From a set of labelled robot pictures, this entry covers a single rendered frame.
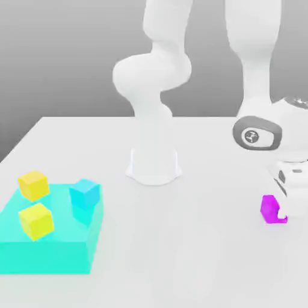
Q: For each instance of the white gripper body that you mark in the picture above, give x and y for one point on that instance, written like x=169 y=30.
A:
x=294 y=195

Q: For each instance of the small magenta cube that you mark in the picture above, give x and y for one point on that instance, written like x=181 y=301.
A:
x=268 y=208

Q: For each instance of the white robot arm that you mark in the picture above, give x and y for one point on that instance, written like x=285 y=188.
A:
x=154 y=79

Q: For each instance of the small cyan cube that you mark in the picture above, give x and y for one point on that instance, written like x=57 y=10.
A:
x=84 y=194

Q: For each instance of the small lemon yellow cube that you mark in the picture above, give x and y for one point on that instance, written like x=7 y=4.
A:
x=36 y=221

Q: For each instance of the small amber yellow cube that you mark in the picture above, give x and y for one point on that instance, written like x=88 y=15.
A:
x=33 y=185

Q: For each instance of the large turquoise box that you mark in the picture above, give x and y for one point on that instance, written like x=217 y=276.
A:
x=43 y=257

